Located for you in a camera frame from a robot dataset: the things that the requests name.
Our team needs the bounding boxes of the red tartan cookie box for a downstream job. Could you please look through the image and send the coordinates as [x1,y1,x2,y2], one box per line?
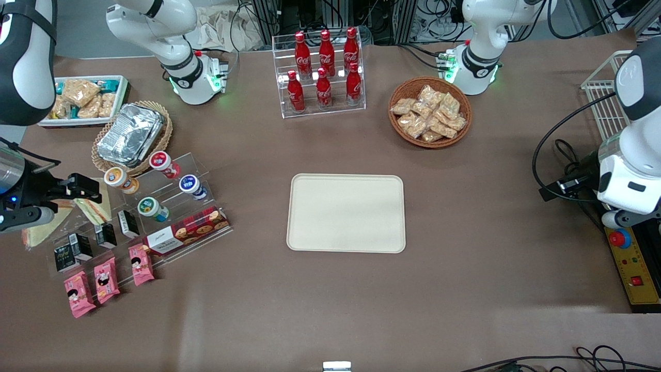
[141,207,230,258]

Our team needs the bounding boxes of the triangle sandwich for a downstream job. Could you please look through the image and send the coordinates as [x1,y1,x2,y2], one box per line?
[21,199,74,250]
[72,178,113,226]

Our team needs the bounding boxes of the right gripper grey rounded attachment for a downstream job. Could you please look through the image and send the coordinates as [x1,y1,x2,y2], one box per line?
[0,206,56,233]

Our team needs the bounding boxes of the left gripper grey rounded attachment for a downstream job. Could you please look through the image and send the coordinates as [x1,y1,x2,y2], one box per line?
[601,210,635,229]

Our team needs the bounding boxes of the black equipment rack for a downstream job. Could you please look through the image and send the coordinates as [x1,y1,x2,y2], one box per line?
[250,0,468,45]

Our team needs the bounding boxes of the yellow emergency stop box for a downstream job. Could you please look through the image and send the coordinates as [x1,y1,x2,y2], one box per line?
[604,226,661,314]

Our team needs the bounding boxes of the crumpled beige cloth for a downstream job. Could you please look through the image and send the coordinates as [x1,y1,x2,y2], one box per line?
[195,6,265,53]

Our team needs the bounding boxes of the clear acrylic stepped display stand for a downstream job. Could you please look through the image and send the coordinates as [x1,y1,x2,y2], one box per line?
[23,151,234,281]

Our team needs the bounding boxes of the white wire basket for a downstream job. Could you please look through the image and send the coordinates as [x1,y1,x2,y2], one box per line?
[580,50,634,143]

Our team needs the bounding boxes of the orange lid yogurt cup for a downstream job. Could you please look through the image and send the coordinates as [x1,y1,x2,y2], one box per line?
[104,166,139,195]

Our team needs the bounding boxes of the clear acrylic bottle rack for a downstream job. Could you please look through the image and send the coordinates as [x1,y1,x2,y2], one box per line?
[272,28,367,120]

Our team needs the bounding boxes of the aluminium foil container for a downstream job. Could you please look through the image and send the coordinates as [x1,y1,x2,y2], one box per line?
[97,103,166,167]

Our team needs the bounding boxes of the red emergency stop button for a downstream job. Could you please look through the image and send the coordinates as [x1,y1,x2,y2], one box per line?
[608,228,632,249]

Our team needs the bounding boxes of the oval wicker basket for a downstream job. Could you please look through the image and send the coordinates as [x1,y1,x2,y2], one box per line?
[91,100,174,178]

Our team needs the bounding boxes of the red cola bottle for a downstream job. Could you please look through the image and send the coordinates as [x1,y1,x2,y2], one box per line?
[316,67,333,110]
[345,61,363,106]
[287,70,306,113]
[318,29,336,78]
[343,27,360,71]
[294,32,312,79]

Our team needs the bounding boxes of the blue lid yogurt cup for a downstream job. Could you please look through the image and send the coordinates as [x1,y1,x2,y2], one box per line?
[179,175,209,202]

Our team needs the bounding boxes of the beige rectangular tray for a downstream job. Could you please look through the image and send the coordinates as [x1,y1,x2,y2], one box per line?
[286,174,406,254]

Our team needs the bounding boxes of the black floor cables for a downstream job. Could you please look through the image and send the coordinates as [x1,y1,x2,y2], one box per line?
[459,345,661,372]

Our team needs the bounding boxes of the red lid yogurt cup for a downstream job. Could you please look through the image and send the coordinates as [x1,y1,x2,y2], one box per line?
[149,151,182,179]

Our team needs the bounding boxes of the black left wrist camera cable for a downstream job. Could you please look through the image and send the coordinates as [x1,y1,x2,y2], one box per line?
[531,92,619,203]

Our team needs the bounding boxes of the white rectangular plastic bin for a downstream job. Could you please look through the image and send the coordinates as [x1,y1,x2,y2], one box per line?
[38,75,130,129]

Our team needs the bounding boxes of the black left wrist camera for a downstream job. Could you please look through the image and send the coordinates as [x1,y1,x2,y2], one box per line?
[539,164,601,203]

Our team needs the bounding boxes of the green lid yogurt cup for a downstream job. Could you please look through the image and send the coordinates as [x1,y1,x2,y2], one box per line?
[137,196,170,223]

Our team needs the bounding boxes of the small black carton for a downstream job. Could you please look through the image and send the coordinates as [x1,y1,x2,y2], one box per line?
[117,209,140,239]
[54,246,81,273]
[94,223,118,249]
[69,233,94,262]

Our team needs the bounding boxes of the gripper grey rounded attachment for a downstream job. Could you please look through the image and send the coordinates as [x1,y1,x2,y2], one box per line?
[0,206,56,233]
[601,210,635,229]

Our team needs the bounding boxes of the pink snack packet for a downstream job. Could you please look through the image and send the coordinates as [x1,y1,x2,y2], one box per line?
[128,243,155,287]
[63,271,97,319]
[93,257,121,305]

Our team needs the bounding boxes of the round wicker basket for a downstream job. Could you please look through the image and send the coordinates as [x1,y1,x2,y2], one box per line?
[388,76,473,150]

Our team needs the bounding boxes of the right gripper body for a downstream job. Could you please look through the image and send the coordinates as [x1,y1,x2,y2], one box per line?
[0,172,69,219]

